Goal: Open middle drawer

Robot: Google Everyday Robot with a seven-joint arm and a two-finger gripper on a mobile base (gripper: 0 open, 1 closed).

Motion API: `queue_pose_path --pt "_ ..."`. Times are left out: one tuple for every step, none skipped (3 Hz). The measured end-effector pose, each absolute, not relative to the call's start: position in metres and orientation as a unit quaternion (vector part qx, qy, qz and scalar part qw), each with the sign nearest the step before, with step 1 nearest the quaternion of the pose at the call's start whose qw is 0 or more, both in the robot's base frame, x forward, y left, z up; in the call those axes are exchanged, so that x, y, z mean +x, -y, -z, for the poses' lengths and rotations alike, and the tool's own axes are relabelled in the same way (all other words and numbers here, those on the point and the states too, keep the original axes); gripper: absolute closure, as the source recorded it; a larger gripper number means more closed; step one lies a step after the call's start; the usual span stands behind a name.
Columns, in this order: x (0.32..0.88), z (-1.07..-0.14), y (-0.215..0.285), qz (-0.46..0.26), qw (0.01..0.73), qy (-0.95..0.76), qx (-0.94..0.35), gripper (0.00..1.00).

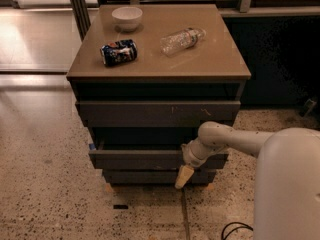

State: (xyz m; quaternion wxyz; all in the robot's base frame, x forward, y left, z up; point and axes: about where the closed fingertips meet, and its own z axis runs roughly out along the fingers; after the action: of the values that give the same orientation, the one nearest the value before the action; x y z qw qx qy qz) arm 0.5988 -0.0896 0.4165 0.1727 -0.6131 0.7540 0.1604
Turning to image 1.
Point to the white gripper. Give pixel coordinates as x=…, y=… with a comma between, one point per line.
x=191, y=158

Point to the dark drawer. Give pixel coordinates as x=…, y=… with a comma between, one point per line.
x=201, y=177
x=135, y=158
x=155, y=113

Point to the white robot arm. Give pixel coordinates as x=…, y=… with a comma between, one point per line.
x=287, y=181

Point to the dark bottom drawer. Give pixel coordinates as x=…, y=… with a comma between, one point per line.
x=201, y=177

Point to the brown drawer cabinet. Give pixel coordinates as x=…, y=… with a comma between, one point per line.
x=212, y=70

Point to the dark top drawer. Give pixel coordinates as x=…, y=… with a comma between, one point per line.
x=155, y=113

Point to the black tape mark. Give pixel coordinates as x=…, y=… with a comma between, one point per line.
x=120, y=207

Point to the blue tape piece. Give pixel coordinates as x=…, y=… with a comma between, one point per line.
x=92, y=146

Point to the clear plastic water bottle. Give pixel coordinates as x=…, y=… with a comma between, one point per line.
x=181, y=40

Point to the crushed blue soda can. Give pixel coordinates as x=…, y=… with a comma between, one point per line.
x=118, y=52

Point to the small grey floor object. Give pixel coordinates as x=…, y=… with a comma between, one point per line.
x=308, y=107

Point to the white ceramic bowl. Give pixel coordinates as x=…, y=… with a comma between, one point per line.
x=127, y=18

